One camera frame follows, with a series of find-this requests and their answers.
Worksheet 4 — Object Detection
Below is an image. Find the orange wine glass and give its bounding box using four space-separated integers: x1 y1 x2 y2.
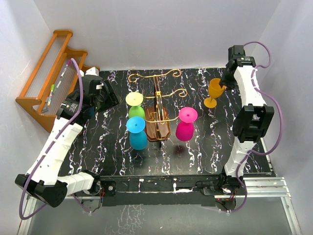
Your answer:
204 78 226 108

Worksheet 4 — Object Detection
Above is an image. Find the green wine glass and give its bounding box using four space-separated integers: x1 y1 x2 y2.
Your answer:
126 92 146 120

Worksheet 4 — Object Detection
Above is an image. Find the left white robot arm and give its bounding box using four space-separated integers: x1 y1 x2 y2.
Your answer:
15 75 121 208

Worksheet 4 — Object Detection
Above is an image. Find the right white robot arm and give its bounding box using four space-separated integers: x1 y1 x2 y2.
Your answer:
218 45 274 194

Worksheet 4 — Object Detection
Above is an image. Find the blue wine glass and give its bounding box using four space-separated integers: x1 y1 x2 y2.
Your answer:
126 117 148 150

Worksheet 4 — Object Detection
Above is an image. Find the orange wooden rack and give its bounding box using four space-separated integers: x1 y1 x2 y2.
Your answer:
16 29 90 133

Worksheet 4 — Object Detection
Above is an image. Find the pink wine glass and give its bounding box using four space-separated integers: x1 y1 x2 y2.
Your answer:
176 107 198 141

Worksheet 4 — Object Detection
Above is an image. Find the pink capped marker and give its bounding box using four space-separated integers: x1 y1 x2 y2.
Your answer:
60 60 71 79

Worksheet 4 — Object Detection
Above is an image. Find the green capped marker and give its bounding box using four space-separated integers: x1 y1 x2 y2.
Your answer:
51 81 61 93

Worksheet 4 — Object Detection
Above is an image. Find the orange tipped marker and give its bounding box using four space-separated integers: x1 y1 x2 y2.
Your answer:
47 90 54 106

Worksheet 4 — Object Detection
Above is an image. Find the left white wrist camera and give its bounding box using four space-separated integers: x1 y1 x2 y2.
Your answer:
85 67 99 76

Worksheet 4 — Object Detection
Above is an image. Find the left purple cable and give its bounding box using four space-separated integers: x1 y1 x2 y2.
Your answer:
18 58 98 220

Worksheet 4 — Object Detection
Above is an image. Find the gold wire wine glass rack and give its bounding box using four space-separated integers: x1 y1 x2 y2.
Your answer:
128 69 188 144

